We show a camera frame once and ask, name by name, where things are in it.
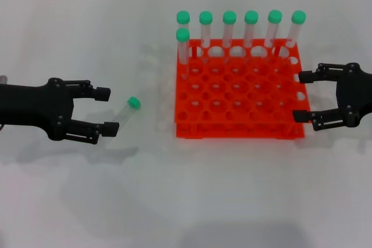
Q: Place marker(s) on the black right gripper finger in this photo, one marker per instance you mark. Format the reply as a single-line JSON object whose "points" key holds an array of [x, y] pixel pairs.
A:
{"points": [[306, 77], [302, 115]]}

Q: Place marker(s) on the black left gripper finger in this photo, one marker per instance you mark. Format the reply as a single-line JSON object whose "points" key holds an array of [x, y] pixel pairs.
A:
{"points": [[112, 129], [103, 94]]}

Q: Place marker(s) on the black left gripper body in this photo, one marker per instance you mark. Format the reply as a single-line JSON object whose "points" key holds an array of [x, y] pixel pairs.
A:
{"points": [[29, 104]]}

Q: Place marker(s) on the orange test tube rack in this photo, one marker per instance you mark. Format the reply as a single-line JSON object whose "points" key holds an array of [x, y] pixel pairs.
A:
{"points": [[232, 94]]}

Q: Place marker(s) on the clear test tube green cap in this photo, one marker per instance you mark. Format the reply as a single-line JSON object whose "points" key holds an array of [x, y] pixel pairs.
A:
{"points": [[228, 31], [272, 31], [183, 17], [295, 31], [123, 115], [183, 52], [205, 31], [250, 31]]}

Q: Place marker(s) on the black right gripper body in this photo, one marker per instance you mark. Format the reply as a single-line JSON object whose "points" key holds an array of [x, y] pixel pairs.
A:
{"points": [[356, 94]]}

